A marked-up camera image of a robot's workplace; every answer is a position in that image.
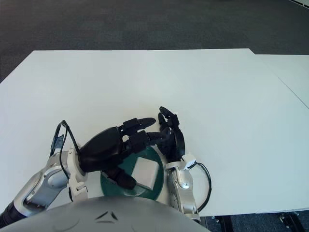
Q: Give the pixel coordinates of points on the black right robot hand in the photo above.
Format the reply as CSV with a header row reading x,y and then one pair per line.
x,y
177,145

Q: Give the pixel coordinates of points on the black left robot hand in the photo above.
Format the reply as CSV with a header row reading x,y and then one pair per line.
x,y
103,149

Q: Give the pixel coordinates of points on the white square charger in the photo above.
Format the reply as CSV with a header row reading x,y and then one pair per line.
x,y
146,172

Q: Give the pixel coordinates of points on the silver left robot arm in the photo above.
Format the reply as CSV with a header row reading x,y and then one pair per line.
x,y
38,188

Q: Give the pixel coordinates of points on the dark green ribbed plate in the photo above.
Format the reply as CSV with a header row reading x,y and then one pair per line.
x,y
160,174

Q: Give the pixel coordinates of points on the grey robot torso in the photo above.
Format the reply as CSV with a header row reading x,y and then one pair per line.
x,y
96,217

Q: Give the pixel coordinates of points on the black table leg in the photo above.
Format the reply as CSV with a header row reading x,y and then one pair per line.
x,y
224,223

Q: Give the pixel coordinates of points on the white furniture edge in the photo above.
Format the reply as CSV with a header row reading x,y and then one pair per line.
x,y
300,2

